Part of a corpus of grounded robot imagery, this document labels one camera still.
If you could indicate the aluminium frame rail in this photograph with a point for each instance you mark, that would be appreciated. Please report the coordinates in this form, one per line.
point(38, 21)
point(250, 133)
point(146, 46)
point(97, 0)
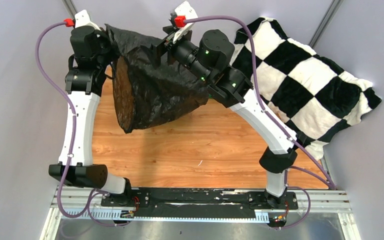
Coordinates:
point(333, 205)

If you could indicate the left corner aluminium post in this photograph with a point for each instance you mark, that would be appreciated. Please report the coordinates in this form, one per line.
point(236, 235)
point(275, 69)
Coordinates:
point(70, 7)

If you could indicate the corner aluminium post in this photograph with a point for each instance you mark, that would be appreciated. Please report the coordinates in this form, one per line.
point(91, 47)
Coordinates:
point(325, 21)
point(70, 7)

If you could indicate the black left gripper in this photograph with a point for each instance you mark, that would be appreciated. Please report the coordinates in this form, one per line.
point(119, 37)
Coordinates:
point(103, 37)

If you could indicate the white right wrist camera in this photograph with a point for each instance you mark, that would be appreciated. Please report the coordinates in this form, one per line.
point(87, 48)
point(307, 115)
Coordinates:
point(178, 16)

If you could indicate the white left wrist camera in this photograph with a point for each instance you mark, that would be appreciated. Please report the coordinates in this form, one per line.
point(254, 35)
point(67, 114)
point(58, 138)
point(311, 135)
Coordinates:
point(82, 18)

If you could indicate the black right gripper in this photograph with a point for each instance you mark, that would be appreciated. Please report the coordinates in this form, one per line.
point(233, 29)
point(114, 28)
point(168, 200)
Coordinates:
point(167, 46)

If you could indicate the black white checkered pillow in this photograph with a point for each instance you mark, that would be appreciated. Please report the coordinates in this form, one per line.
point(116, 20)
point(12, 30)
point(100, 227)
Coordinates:
point(310, 93)

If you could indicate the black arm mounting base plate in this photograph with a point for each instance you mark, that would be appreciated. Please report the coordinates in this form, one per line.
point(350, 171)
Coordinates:
point(204, 203)

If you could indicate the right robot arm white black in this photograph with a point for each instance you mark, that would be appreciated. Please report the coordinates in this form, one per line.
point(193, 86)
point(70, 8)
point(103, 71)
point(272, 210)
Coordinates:
point(209, 62)

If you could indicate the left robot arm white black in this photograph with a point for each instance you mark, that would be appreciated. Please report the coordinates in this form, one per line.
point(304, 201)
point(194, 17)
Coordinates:
point(84, 82)

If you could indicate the right corner aluminium post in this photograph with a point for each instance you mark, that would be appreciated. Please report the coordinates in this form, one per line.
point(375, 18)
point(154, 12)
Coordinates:
point(325, 21)

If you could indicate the black plastic trash bag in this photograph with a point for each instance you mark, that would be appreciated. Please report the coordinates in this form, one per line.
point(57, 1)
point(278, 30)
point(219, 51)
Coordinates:
point(145, 97)

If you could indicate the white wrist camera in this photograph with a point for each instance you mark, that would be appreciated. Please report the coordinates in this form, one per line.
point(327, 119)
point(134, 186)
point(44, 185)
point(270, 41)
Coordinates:
point(82, 18)
point(178, 16)

